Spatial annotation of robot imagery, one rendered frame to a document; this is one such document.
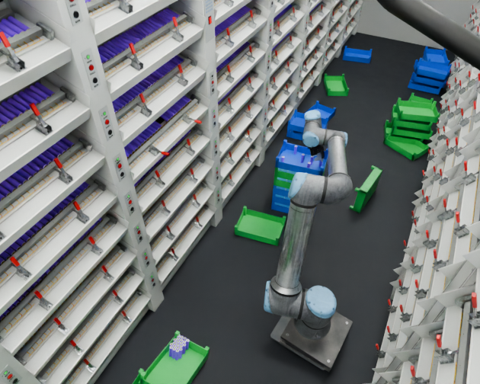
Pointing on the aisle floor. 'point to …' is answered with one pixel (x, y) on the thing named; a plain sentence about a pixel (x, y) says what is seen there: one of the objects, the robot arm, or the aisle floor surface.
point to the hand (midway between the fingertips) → (321, 158)
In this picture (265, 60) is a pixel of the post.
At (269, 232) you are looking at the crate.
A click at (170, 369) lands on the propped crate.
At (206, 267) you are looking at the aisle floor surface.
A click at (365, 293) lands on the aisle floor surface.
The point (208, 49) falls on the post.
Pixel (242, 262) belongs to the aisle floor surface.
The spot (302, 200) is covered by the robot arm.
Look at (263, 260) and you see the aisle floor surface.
